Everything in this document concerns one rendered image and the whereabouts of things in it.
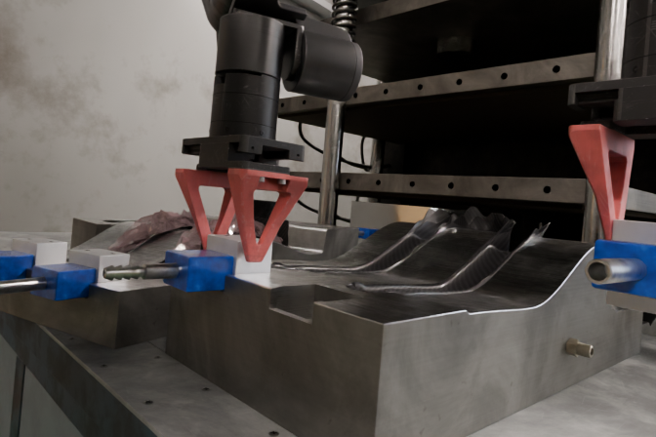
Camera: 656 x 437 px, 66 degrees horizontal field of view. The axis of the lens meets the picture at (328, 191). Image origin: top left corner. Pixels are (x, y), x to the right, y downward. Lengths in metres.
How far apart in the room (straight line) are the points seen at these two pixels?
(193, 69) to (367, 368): 3.64
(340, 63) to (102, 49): 3.08
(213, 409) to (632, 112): 0.34
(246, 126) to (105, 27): 3.13
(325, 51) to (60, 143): 2.93
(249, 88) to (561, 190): 0.81
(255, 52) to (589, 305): 0.40
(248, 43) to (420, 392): 0.29
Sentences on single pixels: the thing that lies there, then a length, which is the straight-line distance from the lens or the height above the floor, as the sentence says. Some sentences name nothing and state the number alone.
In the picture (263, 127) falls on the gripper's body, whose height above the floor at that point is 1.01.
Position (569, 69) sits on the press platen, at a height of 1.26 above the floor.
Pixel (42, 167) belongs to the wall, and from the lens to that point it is 3.27.
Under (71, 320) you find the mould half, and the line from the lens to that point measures 0.58.
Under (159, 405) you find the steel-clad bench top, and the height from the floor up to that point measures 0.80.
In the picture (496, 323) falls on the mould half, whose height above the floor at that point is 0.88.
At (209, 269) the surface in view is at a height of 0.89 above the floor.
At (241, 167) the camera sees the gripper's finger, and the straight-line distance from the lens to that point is 0.38.
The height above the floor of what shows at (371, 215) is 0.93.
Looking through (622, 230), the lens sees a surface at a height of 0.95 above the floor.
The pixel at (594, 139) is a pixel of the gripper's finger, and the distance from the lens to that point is 0.35.
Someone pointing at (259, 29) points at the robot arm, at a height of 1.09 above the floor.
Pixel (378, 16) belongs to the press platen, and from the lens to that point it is 1.55.
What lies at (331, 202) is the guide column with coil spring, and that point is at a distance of 1.45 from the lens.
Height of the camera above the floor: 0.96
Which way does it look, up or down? 1 degrees up
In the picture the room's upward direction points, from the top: 5 degrees clockwise
